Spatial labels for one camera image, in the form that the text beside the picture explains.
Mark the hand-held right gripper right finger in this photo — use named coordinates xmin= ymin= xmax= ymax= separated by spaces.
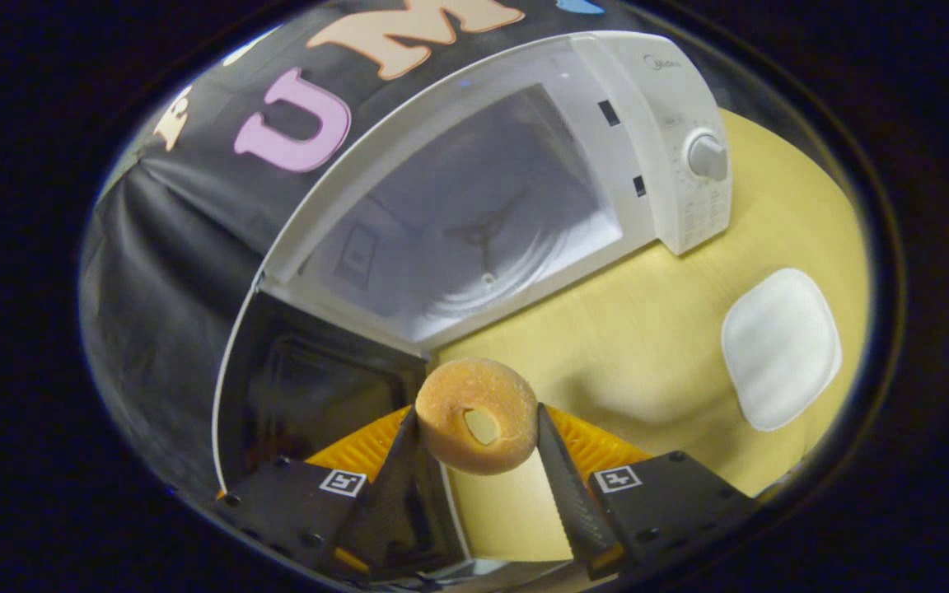
xmin=535 ymin=402 xmax=762 ymax=581

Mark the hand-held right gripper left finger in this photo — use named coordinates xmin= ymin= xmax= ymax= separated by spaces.
xmin=219 ymin=405 xmax=463 ymax=587

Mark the brown ring doughnut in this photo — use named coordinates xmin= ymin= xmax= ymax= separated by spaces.
xmin=414 ymin=357 xmax=540 ymax=476

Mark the white microwave oven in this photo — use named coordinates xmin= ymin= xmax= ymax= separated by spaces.
xmin=213 ymin=31 xmax=732 ymax=581

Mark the white square plate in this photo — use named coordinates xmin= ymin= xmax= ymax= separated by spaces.
xmin=720 ymin=268 xmax=843 ymax=432

